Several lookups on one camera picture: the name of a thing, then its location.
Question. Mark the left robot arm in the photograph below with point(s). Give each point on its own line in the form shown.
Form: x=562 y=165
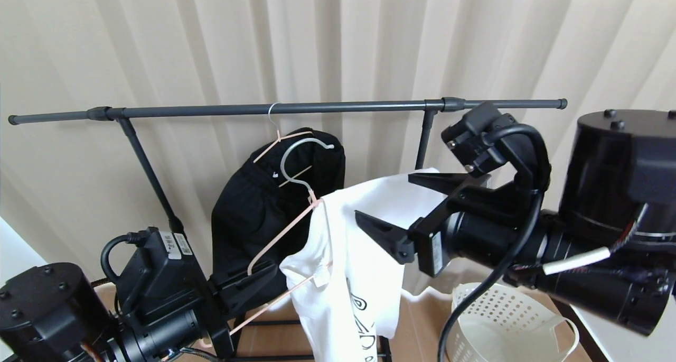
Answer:
x=47 y=309

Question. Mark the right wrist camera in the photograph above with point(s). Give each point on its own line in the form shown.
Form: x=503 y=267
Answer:
x=475 y=140

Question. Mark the beige curtain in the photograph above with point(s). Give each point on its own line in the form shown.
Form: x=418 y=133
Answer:
x=158 y=45

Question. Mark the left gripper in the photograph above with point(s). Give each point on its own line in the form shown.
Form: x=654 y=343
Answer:
x=169 y=335

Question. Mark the pink clothes hanger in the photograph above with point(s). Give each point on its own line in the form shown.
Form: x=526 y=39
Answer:
x=278 y=136
x=315 y=197

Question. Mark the black shorts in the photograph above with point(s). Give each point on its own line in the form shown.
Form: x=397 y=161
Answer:
x=248 y=214

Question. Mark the white laundry basket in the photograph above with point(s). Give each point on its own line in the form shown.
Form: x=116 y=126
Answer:
x=501 y=309

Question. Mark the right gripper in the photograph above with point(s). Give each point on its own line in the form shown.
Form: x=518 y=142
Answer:
x=486 y=240

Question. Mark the black clothes rack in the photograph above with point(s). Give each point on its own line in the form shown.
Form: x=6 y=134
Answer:
x=211 y=110

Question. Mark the white garment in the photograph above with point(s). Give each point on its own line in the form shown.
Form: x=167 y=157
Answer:
x=348 y=235

